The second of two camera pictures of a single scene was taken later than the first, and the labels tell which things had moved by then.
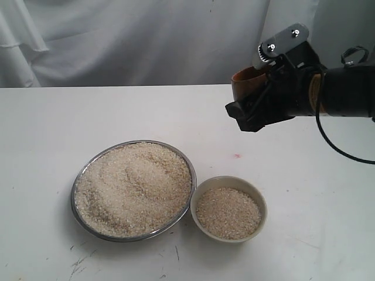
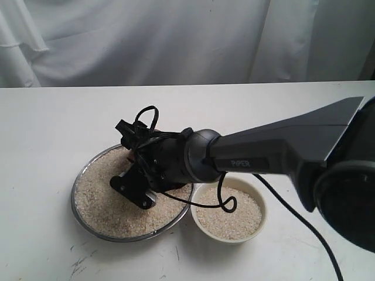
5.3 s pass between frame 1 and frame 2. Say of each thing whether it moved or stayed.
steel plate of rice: stayed
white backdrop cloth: stayed
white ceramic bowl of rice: stayed
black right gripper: moved
